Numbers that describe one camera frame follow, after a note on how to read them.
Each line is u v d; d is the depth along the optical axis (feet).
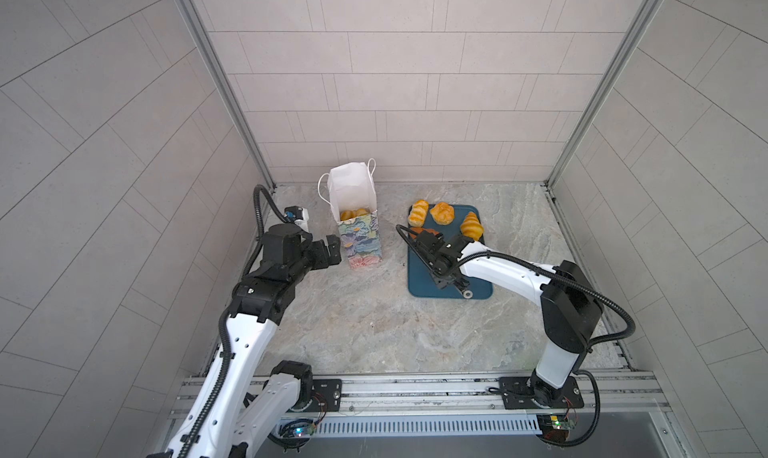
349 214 3.25
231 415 1.24
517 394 2.30
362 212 3.23
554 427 2.23
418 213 3.40
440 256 2.03
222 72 2.80
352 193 3.08
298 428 2.11
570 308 1.50
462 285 2.52
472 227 3.26
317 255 2.03
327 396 2.35
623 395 2.38
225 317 1.46
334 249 2.08
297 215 1.96
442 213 3.35
